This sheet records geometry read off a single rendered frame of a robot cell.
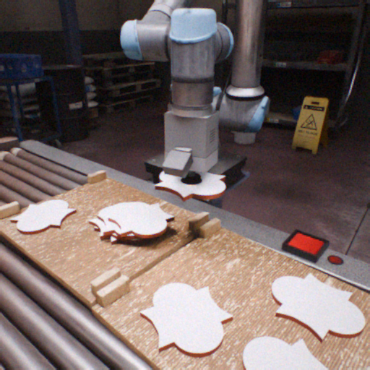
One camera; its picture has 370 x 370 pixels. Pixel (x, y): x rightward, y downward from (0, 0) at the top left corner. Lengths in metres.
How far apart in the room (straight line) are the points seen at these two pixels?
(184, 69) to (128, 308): 0.41
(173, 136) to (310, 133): 3.62
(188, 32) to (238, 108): 0.52
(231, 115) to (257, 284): 0.57
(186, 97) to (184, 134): 0.07
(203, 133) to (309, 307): 0.34
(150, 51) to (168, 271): 0.43
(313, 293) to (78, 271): 0.43
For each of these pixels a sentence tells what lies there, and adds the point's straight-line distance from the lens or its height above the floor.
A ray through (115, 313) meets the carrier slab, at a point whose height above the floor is 0.94.
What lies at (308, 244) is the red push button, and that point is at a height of 0.93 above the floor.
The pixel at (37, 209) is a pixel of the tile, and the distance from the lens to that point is 0.93.
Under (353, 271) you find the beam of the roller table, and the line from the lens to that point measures 0.79.
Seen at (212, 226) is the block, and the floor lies 0.96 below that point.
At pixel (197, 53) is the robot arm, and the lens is 0.59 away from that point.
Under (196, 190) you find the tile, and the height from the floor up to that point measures 1.08.
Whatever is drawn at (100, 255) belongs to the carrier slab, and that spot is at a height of 0.94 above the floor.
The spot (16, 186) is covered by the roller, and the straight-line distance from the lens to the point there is 1.17.
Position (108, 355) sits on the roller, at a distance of 0.60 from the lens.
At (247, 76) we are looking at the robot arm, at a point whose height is 1.23.
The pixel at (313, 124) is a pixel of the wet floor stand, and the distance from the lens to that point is 4.19.
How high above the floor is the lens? 1.37
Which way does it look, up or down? 25 degrees down
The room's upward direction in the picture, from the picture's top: straight up
